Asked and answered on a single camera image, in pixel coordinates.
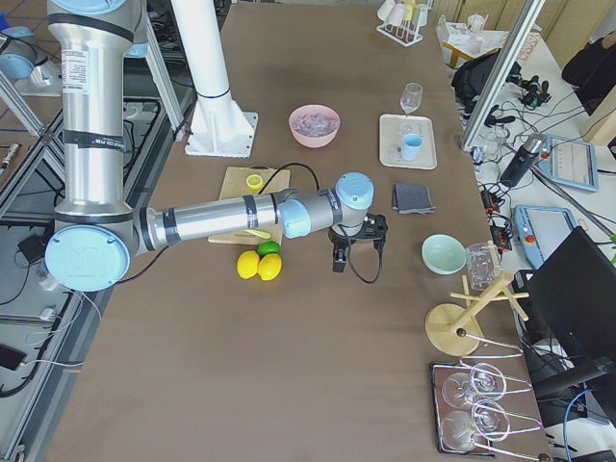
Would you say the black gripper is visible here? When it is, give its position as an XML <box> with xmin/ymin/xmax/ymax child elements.
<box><xmin>328</xmin><ymin>225</ymin><xmax>366</xmax><ymax>272</ymax></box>

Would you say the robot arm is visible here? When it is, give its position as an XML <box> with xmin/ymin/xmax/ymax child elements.
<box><xmin>44</xmin><ymin>1</ymin><xmax>374</xmax><ymax>293</ymax></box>

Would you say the clear ice cubes pile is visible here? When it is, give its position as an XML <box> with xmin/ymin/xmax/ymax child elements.
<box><xmin>292</xmin><ymin>113</ymin><xmax>339</xmax><ymax>138</ymax></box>

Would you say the blue plastic cup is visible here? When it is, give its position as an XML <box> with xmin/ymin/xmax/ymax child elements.
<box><xmin>400</xmin><ymin>133</ymin><xmax>424</xmax><ymax>162</ymax></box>

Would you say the white cup rack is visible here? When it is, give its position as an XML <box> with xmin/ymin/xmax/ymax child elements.
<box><xmin>376</xmin><ymin>0</ymin><xmax>432</xmax><ymax>47</ymax></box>

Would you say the pink cup on rack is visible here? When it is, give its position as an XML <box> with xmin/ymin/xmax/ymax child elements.
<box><xmin>377</xmin><ymin>0</ymin><xmax>406</xmax><ymax>27</ymax></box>

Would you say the green lime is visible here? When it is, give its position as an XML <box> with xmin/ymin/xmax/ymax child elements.
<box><xmin>257</xmin><ymin>241</ymin><xmax>281</xmax><ymax>258</ymax></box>

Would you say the yellow plastic knife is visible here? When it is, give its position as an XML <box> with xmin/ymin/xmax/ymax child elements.
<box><xmin>245</xmin><ymin>229</ymin><xmax>271</xmax><ymax>240</ymax></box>

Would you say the dark grey folded cloth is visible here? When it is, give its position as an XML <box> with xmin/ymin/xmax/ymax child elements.
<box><xmin>392</xmin><ymin>183</ymin><xmax>435</xmax><ymax>215</ymax></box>

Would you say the green bowl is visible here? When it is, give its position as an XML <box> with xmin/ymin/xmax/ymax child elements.
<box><xmin>422</xmin><ymin>234</ymin><xmax>466</xmax><ymax>275</ymax></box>

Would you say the yellow lemon half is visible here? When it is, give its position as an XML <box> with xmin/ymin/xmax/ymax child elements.
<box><xmin>245</xmin><ymin>173</ymin><xmax>265</xmax><ymax>191</ymax></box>

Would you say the wooden cutting board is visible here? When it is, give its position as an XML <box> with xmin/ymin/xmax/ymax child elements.
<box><xmin>208</xmin><ymin>167</ymin><xmax>291</xmax><ymax>245</ymax></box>

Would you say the pink bowl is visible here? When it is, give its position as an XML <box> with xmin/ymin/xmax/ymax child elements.
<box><xmin>289</xmin><ymin>104</ymin><xmax>341</xmax><ymax>148</ymax></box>

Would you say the cream serving tray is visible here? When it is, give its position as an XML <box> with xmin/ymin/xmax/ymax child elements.
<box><xmin>379</xmin><ymin>115</ymin><xmax>437</xmax><ymax>169</ymax></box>

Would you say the wooden glass stand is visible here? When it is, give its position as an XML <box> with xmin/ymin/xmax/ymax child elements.
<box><xmin>424</xmin><ymin>270</ymin><xmax>529</xmax><ymax>357</ymax></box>

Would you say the clear wine glass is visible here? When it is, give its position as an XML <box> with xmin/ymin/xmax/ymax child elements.
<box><xmin>399</xmin><ymin>83</ymin><xmax>424</xmax><ymax>134</ymax></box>

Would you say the white pillar with base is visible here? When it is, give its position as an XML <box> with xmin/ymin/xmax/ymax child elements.
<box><xmin>171</xmin><ymin>1</ymin><xmax>258</xmax><ymax>159</ymax></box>

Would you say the blue teach pendant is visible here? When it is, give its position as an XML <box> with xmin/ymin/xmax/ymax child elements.
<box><xmin>513</xmin><ymin>205</ymin><xmax>576</xmax><ymax>269</ymax></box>
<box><xmin>538</xmin><ymin>135</ymin><xmax>599</xmax><ymax>193</ymax></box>

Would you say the black tray with glasses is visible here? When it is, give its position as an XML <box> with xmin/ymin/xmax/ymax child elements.
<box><xmin>430</xmin><ymin>362</ymin><xmax>550</xmax><ymax>461</ymax></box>

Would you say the black thermos bottle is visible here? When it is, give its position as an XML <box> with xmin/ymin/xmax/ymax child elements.
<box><xmin>499</xmin><ymin>133</ymin><xmax>547</xmax><ymax>188</ymax></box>

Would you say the black monitor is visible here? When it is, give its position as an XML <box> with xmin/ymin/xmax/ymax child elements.
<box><xmin>527</xmin><ymin>227</ymin><xmax>615</xmax><ymax>372</ymax></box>

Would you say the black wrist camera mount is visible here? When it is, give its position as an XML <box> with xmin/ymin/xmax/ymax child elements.
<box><xmin>351</xmin><ymin>213</ymin><xmax>388</xmax><ymax>252</ymax></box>

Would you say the aluminium frame post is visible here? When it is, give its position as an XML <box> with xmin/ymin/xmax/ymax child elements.
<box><xmin>460</xmin><ymin>0</ymin><xmax>545</xmax><ymax>152</ymax></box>

